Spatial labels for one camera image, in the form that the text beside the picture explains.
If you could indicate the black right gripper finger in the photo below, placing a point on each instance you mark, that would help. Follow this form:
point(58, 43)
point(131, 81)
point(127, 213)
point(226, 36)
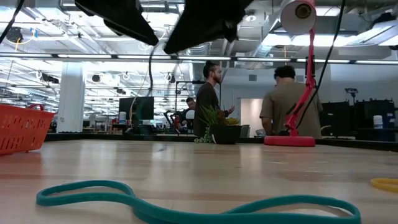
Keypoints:
point(202, 21)
point(124, 18)

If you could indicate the teal rubber band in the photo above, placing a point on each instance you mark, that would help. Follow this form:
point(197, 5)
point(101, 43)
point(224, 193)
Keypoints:
point(77, 198)

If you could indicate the yellow rubber band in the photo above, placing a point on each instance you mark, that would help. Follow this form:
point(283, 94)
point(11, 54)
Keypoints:
point(374, 183)

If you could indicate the person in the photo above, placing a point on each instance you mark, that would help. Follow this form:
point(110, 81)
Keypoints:
point(280, 105)
point(190, 102)
point(205, 102)

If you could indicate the black computer monitor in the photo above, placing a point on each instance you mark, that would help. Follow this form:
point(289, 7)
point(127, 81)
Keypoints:
point(140, 107)

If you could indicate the white building column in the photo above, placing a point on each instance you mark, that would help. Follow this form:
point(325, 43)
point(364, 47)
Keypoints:
point(71, 99)

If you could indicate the black ceiling device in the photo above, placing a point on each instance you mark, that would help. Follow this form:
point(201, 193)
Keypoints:
point(14, 35)

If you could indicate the potted succulent plant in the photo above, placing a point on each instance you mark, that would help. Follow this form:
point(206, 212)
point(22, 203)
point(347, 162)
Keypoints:
point(225, 135)

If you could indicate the red desk lamp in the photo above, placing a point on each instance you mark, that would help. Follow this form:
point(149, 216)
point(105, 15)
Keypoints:
point(289, 141)

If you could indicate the orange plastic basket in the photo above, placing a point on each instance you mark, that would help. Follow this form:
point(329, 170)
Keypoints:
point(21, 130)

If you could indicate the dark cabinets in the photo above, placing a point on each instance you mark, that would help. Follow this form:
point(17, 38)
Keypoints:
point(363, 118)

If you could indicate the white canister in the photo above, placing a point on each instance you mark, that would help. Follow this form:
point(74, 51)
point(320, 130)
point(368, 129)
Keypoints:
point(377, 122)

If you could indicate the camera on stand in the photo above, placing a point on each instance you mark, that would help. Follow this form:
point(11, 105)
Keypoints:
point(352, 91)

